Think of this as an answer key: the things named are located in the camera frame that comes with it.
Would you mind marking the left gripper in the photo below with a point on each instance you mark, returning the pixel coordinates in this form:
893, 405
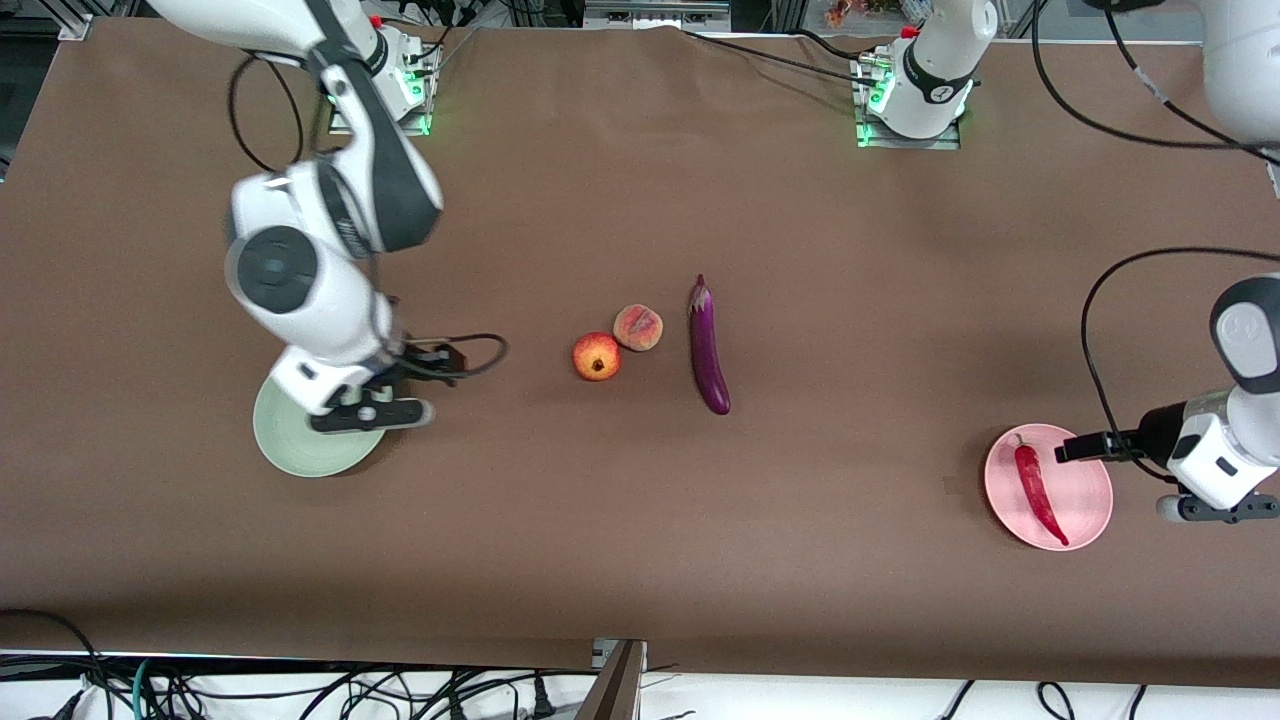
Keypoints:
1152, 431

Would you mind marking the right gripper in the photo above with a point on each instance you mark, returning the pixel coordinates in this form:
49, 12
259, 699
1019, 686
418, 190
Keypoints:
418, 360

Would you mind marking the red chili pepper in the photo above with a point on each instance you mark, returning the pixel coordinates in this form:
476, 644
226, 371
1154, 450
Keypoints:
1035, 490

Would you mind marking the red pomegranate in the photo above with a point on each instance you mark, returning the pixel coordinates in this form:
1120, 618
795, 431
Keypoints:
596, 357

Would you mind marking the pink orange peach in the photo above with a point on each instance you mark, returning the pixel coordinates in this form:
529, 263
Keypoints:
638, 328

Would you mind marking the long purple eggplant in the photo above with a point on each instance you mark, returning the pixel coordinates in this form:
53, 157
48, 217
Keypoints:
708, 360

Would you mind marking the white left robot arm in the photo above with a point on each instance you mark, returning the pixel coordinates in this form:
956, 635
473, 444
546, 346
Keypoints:
935, 75

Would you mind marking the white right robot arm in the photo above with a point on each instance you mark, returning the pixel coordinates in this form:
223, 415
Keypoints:
300, 290

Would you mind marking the pink round plate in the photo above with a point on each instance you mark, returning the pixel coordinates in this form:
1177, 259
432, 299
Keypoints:
1085, 480

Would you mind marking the pale green round plate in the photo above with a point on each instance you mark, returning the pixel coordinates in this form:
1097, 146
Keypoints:
300, 450

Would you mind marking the brown table cover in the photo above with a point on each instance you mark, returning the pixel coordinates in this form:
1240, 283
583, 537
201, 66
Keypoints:
640, 550

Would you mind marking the black power plug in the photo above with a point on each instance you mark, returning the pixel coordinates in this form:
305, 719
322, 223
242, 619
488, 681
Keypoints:
542, 700

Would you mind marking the grey socket box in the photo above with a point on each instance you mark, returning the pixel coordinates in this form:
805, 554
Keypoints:
655, 14

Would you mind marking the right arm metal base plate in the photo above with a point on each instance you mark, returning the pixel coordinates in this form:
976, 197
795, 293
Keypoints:
415, 95

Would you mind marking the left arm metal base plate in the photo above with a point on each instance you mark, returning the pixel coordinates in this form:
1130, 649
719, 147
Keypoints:
950, 140

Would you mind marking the metal profile post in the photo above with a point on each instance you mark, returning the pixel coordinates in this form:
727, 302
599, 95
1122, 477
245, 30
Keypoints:
615, 685

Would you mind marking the aluminium frame bar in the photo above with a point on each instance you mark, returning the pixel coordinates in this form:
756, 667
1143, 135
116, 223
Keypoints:
80, 27

